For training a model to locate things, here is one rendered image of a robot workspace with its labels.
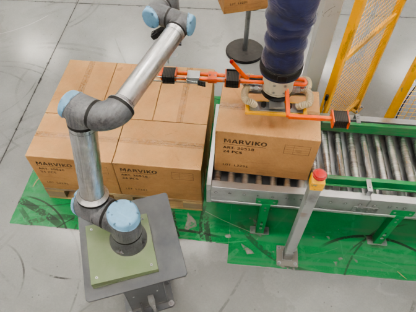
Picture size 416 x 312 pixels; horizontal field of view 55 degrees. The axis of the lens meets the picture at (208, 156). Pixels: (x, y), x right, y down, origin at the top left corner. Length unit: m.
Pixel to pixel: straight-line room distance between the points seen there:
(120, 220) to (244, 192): 0.93
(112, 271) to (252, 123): 1.10
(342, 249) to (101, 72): 2.28
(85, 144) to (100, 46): 2.95
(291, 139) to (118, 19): 3.08
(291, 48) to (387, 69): 2.60
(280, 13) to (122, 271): 1.41
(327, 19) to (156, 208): 1.87
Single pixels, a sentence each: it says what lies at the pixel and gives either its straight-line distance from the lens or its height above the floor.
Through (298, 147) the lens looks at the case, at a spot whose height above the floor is 0.88.
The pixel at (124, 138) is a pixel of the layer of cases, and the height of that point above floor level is 0.54.
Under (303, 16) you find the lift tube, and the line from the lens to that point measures 1.86.
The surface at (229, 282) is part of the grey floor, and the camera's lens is 2.84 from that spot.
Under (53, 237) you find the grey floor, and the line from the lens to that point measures 3.17.
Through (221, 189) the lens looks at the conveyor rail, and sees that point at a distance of 2.48.
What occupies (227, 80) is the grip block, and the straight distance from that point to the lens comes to 2.16.
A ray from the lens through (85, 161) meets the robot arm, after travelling 1.71.
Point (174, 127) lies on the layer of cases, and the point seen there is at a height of 0.54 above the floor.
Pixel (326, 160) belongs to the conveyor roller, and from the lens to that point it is 2.75.
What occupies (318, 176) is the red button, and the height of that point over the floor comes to 1.04.
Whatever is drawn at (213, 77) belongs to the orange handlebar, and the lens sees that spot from 2.20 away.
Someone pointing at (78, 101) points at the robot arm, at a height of 1.63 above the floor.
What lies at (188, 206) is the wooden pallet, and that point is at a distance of 3.02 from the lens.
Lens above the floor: 2.68
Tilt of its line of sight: 53 degrees down
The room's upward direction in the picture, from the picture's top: straight up
